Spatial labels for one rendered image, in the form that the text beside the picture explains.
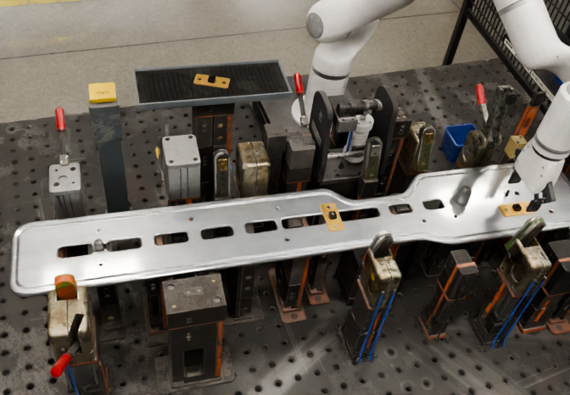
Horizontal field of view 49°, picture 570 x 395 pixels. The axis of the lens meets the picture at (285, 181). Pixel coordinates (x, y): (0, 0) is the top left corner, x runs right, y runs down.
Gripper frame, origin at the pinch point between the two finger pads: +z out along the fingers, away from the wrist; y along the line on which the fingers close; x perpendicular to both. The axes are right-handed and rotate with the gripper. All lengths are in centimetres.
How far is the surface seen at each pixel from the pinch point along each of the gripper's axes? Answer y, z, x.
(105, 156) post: -35, 9, -97
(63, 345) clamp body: 19, 3, -107
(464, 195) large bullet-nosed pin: -3.6, 2.2, -13.5
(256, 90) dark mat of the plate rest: -34, -10, -60
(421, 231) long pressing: 3.1, 5.5, -26.6
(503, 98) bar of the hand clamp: -20.7, -12.6, 0.2
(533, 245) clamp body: 13.3, 2.3, -3.6
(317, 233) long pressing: 0, 6, -51
